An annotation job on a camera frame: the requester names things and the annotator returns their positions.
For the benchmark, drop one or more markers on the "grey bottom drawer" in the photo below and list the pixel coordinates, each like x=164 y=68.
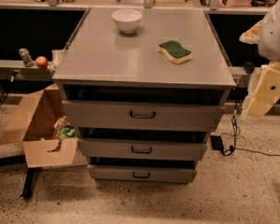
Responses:
x=141 y=173

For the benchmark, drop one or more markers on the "red apple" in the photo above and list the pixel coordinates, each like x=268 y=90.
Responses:
x=41 y=62

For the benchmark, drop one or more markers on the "small grey figurine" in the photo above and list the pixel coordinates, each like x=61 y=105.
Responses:
x=26 y=57

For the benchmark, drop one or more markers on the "black power adapter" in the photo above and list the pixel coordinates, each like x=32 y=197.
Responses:
x=217 y=143

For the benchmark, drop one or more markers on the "black table leg foot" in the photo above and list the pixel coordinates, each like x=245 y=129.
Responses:
x=28 y=184

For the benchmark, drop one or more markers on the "grey drawer cabinet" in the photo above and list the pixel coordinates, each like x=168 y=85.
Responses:
x=102 y=64

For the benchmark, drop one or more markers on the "grey middle drawer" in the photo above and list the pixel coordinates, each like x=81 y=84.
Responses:
x=146 y=150

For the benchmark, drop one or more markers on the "white bowl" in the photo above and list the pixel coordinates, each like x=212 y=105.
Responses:
x=127 y=20

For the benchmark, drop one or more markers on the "grey top drawer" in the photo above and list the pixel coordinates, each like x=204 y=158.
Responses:
x=143 y=116

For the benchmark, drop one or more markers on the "cardboard box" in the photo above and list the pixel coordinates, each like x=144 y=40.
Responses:
x=32 y=125

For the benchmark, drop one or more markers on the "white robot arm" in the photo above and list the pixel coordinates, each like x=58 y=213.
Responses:
x=269 y=35

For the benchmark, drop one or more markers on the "colourful toys in box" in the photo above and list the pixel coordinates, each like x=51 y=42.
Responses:
x=63 y=129

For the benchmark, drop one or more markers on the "grey drawer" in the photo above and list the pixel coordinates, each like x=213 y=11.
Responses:
x=141 y=173
x=143 y=116
x=146 y=150

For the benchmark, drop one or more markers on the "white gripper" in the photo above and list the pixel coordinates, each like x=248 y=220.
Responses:
x=275 y=36

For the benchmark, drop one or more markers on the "green yellow sponge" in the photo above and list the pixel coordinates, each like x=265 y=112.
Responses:
x=174 y=52

